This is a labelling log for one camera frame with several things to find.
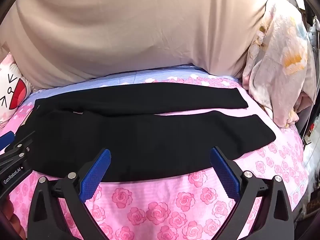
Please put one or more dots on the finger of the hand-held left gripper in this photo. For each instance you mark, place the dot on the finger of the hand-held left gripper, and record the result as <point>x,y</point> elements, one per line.
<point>6,140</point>
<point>21,151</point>

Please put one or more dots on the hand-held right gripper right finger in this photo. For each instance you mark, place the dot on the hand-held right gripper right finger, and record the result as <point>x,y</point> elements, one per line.
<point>225,175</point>

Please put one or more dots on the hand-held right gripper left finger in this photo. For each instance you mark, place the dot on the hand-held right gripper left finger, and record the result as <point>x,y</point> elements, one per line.
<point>96,175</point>

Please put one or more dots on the black pants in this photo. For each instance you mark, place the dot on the black pants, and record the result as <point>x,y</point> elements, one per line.
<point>150,142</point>

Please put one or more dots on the person's left hand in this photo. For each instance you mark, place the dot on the person's left hand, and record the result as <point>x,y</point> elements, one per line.
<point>15,212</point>

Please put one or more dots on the white cartoon face pillow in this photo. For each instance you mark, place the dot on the white cartoon face pillow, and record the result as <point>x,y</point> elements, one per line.
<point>10,80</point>

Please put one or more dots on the pink rose print bedsheet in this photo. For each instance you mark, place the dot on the pink rose print bedsheet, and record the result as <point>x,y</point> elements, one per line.
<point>160,205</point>

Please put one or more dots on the pale floral fleece blanket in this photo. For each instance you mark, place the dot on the pale floral fleece blanket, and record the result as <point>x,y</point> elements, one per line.
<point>275,67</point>

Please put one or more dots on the large beige cloth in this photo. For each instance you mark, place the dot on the large beige cloth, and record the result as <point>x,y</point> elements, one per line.
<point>125,30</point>

